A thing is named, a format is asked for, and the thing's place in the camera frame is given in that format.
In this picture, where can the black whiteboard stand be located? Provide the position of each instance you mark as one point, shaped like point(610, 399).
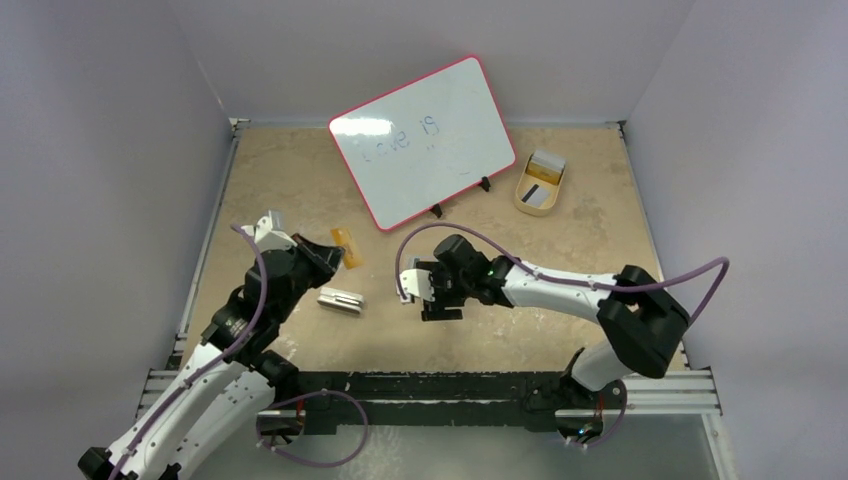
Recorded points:
point(437, 210)

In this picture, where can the stack of grey cards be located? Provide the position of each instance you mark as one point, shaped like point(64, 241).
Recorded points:
point(546, 166)

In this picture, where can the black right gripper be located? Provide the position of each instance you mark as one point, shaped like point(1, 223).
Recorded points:
point(438, 296)

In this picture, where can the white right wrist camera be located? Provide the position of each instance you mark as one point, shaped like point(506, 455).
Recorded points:
point(415, 284)

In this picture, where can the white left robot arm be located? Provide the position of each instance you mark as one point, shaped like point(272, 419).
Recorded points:
point(230, 375)

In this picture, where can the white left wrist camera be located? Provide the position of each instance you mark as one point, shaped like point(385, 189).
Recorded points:
point(268, 232)

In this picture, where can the grey card with stripe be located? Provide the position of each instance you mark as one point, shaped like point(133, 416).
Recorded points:
point(535, 196)

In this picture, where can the pink framed whiteboard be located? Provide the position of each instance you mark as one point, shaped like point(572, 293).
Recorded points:
point(418, 145)

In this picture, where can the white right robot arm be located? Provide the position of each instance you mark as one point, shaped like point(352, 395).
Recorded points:
point(642, 325)

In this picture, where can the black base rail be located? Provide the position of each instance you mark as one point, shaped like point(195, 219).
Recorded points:
point(536, 401)

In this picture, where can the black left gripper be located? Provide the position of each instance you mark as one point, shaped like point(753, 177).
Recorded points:
point(324, 259)

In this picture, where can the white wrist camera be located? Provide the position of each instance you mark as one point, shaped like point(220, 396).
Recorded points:
point(268, 232)
point(415, 284)

